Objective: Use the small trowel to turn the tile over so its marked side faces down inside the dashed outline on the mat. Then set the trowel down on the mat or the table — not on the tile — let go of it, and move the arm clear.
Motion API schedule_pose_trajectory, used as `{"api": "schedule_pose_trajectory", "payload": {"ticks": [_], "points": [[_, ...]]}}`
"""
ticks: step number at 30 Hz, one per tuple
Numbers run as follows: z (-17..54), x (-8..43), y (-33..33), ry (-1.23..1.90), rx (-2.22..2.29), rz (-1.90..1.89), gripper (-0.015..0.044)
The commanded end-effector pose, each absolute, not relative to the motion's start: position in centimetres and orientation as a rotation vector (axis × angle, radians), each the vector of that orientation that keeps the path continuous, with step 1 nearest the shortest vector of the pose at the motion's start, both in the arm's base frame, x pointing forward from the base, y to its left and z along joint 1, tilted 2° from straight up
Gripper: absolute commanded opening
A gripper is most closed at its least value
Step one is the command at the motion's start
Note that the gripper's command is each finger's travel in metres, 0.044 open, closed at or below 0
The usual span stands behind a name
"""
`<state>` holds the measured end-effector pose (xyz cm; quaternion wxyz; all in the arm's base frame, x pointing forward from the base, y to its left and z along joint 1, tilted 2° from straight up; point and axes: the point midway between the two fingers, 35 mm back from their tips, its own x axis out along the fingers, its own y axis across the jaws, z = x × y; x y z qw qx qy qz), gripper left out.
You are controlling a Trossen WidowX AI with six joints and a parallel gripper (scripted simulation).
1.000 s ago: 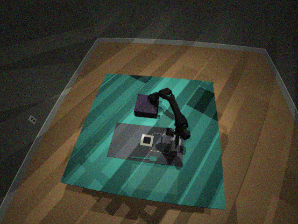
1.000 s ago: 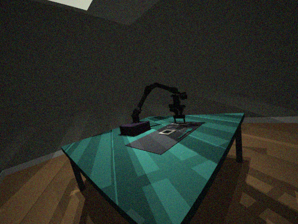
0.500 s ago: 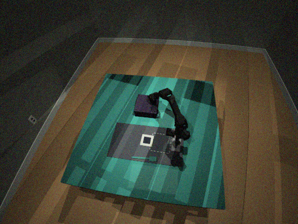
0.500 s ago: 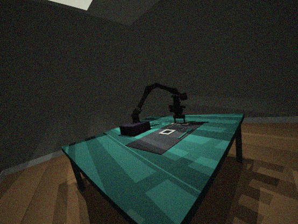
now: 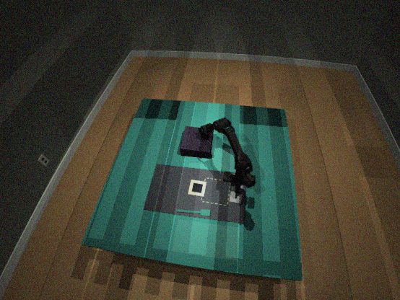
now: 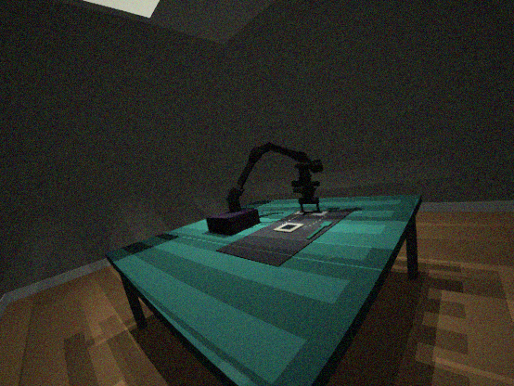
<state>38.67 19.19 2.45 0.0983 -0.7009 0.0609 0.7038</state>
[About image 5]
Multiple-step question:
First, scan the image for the dark grey flat mat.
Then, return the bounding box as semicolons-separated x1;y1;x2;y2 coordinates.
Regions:
144;164;246;223

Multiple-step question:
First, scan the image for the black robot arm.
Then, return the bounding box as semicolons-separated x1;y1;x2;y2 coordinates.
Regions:
198;118;256;188

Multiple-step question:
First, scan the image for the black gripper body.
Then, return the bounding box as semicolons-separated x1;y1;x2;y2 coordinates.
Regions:
223;172;256;182

